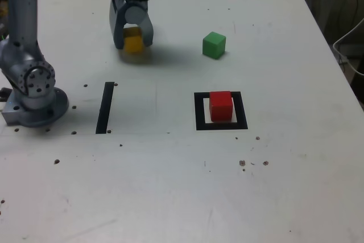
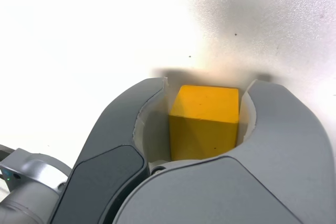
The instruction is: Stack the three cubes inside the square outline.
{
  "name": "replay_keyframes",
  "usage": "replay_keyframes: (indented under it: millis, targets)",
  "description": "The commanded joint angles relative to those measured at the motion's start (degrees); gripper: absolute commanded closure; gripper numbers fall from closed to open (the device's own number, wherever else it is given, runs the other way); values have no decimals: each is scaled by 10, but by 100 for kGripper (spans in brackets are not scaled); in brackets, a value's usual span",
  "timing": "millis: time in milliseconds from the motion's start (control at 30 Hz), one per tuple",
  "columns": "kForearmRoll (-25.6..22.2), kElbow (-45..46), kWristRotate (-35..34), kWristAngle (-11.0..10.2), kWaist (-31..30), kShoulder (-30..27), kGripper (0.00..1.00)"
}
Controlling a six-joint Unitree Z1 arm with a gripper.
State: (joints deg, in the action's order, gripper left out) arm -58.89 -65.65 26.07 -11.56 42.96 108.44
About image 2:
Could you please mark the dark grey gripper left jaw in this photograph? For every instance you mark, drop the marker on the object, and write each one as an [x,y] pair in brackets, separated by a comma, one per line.
[110,140]

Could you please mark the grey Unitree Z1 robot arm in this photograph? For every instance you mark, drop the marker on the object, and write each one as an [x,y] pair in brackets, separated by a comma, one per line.
[26,182]

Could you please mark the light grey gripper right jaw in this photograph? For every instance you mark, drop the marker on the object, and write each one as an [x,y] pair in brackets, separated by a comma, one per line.
[236,190]

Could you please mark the yellow cube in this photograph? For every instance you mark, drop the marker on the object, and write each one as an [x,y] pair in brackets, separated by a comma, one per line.
[204,119]

